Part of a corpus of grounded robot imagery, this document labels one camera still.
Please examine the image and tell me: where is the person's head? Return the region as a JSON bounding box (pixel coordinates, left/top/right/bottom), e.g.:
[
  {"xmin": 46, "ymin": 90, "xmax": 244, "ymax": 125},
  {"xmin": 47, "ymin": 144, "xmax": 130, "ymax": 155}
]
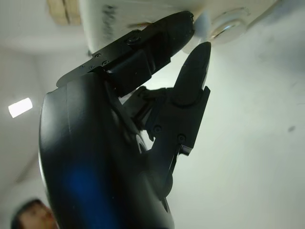
[{"xmin": 9, "ymin": 199, "xmax": 57, "ymax": 229}]

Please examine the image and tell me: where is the wooden crate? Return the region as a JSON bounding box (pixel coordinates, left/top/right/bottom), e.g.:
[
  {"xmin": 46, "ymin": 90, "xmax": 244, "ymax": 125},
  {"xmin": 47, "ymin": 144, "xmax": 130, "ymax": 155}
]
[{"xmin": 47, "ymin": 0, "xmax": 82, "ymax": 26}]

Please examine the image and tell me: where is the rectangular ceiling light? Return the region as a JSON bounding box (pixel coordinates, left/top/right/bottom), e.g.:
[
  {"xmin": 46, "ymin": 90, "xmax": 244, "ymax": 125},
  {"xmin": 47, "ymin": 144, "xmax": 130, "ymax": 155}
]
[{"xmin": 8, "ymin": 97, "xmax": 33, "ymax": 118}]

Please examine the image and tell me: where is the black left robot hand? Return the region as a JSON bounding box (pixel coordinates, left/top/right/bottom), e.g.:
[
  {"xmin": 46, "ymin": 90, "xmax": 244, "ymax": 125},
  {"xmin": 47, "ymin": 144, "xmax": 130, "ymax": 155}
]
[{"xmin": 38, "ymin": 10, "xmax": 212, "ymax": 229}]

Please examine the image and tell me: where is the white two-slot toaster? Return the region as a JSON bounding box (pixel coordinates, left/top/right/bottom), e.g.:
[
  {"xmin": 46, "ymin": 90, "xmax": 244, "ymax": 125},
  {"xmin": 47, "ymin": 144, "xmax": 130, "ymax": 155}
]
[{"xmin": 79, "ymin": 0, "xmax": 284, "ymax": 57}]

